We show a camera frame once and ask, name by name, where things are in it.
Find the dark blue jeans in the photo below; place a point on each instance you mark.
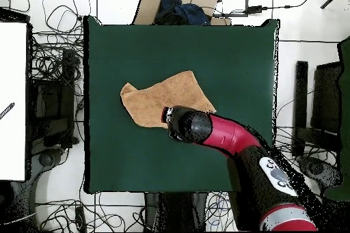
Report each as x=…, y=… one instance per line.
x=188, y=14

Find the dark green table cloth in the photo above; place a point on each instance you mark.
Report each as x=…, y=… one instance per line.
x=123, y=52

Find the white flat panel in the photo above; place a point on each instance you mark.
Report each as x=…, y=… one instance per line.
x=13, y=80

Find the tan terry towel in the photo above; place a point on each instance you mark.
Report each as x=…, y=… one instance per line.
x=158, y=101

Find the black striped rod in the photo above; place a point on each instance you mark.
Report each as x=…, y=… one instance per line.
x=6, y=110

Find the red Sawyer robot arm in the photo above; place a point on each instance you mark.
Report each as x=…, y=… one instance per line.
x=229, y=134

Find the grey stand foot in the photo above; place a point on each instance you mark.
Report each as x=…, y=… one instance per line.
x=46, y=159
x=320, y=168

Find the brown cardboard box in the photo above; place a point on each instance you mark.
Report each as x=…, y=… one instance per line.
x=147, y=9

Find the black power adapter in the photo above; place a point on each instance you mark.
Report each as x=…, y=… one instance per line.
x=254, y=9

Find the black stand frame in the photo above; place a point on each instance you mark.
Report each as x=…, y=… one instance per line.
x=300, y=93
x=54, y=101

